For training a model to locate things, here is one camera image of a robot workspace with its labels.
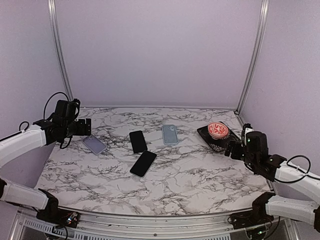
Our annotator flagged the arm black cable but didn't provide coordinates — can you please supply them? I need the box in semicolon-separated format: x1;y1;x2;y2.
286;155;320;181
18;91;76;150

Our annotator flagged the red patterned bowl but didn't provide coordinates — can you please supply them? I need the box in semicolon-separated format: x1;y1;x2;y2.
207;122;229;140

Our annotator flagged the left aluminium frame post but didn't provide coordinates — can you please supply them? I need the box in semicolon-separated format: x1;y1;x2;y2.
47;0;74;100

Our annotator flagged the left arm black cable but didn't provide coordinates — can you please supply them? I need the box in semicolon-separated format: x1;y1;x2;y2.
18;91;76;150

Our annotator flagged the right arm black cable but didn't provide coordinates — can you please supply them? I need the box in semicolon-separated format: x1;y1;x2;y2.
286;155;320;181

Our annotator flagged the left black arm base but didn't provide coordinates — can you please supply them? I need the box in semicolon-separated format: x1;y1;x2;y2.
36;208;79;228

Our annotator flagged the light blue phone case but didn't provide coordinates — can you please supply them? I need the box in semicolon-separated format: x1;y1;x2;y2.
161;124;179;146

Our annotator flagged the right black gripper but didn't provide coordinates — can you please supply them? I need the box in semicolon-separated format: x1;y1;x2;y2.
225;139;257;171

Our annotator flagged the lavender phone case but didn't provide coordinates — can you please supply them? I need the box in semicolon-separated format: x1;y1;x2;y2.
82;135;107;155

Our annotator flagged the front aluminium rail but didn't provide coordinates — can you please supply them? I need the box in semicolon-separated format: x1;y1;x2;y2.
8;207;301;240

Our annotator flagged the black phone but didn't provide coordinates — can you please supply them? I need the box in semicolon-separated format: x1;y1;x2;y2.
129;130;148;154
129;150;157;178

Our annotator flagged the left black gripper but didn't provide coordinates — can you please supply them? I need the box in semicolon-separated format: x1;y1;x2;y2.
63;118;91;138

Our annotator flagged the black patterned tray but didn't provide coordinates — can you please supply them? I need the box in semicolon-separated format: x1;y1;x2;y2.
197;121;241;153

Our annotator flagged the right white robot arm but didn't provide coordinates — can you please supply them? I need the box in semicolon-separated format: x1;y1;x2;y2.
225;128;320;231

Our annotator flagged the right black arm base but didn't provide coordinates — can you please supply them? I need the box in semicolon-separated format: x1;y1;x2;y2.
227;210;274;230

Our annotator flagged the right aluminium frame post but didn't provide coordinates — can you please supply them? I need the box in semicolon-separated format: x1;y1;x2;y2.
236;0;270;115

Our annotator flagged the aluminium frame post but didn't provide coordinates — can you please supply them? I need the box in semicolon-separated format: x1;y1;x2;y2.
236;0;270;115
47;0;74;100

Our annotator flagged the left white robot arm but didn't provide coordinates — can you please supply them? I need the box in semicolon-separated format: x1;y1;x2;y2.
0;98;92;223

